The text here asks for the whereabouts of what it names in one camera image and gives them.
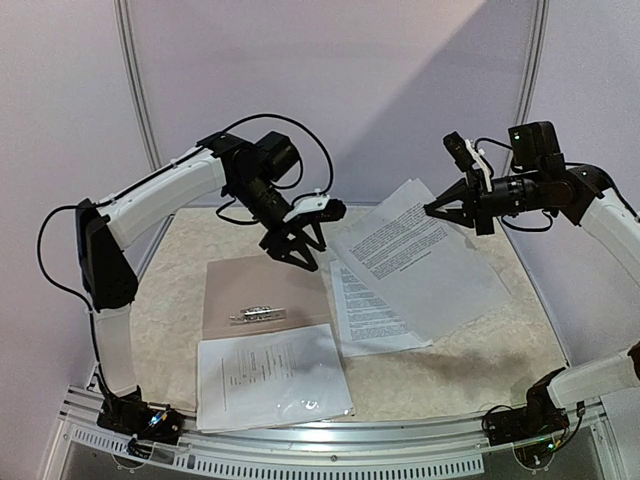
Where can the aluminium frame right post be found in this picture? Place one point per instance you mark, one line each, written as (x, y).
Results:
(533, 57)

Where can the metal folder clip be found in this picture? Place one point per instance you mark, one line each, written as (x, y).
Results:
(258, 314)

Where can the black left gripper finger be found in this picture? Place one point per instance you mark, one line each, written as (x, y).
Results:
(313, 236)
(296, 252)

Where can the aluminium frame left post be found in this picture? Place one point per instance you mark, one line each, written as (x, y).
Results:
(124, 23)

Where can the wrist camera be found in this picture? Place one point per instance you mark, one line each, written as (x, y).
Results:
(470, 160)
(316, 209)

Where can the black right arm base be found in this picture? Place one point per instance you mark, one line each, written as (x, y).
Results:
(538, 418)

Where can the white paper stack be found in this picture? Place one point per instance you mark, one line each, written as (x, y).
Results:
(366, 323)

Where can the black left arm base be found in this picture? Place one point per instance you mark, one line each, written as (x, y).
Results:
(130, 415)

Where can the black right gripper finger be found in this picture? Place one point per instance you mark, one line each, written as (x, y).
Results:
(452, 200)
(455, 216)

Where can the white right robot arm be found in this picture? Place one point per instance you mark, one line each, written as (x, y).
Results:
(541, 180)

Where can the aluminium frame post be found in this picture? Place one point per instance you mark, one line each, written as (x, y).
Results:
(124, 23)
(533, 57)

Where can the aluminium front rail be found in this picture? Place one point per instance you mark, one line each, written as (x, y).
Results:
(441, 448)

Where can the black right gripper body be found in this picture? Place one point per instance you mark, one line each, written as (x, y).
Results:
(480, 201)

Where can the pink paper folder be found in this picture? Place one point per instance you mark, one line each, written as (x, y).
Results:
(238, 284)

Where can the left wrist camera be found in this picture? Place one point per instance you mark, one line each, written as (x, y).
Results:
(316, 209)

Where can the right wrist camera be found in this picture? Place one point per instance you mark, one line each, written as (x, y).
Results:
(470, 160)

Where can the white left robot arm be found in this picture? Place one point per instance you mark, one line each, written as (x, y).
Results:
(223, 163)

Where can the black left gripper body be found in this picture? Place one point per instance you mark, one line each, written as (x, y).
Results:
(277, 239)

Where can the dense text white sheet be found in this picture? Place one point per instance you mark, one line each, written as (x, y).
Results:
(428, 272)

